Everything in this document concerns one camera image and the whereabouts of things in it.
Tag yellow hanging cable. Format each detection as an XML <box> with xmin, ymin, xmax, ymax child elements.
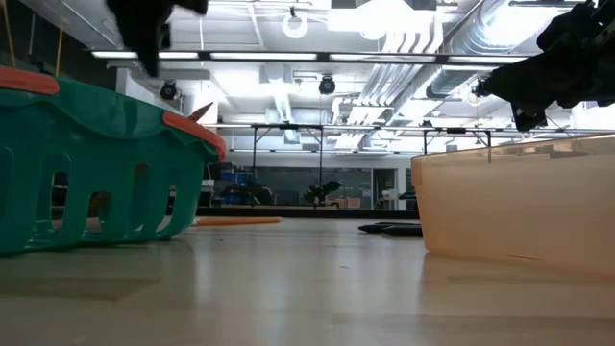
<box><xmin>54</xmin><ymin>26</ymin><xmax>64</xmax><ymax>78</ymax></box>
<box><xmin>0</xmin><ymin>0</ymin><xmax>15</xmax><ymax>68</ymax></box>

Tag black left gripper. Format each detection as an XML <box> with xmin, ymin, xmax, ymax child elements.
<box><xmin>105</xmin><ymin>0</ymin><xmax>210</xmax><ymax>78</ymax></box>

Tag silver ceiling air duct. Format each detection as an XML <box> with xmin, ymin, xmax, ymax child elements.
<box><xmin>425</xmin><ymin>0</ymin><xmax>544</xmax><ymax>100</ymax></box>

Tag translucent orange plastic bin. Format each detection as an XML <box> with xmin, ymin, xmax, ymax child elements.
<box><xmin>410</xmin><ymin>134</ymin><xmax>615</xmax><ymax>278</ymax></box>

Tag white ring light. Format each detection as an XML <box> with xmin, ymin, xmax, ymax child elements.
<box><xmin>282</xmin><ymin>12</ymin><xmax>309</xmax><ymax>39</ymax></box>

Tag black overhead beam with lights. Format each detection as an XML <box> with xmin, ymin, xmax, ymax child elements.
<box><xmin>90</xmin><ymin>49</ymin><xmax>529</xmax><ymax>66</ymax></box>

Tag green plastic basket orange handles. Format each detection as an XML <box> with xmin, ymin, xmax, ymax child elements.
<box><xmin>0</xmin><ymin>65</ymin><xmax>227</xmax><ymax>256</ymax></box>

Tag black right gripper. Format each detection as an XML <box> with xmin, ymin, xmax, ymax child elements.
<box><xmin>482</xmin><ymin>41</ymin><xmax>615</xmax><ymax>133</ymax></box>

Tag black background table frame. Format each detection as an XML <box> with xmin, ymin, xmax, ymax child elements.
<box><xmin>249</xmin><ymin>123</ymin><xmax>326</xmax><ymax>208</ymax></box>
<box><xmin>422</xmin><ymin>127</ymin><xmax>494</xmax><ymax>164</ymax></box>

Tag black table edge frame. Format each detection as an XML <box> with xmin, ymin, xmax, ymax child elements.
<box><xmin>195</xmin><ymin>206</ymin><xmax>420</xmax><ymax>220</ymax></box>

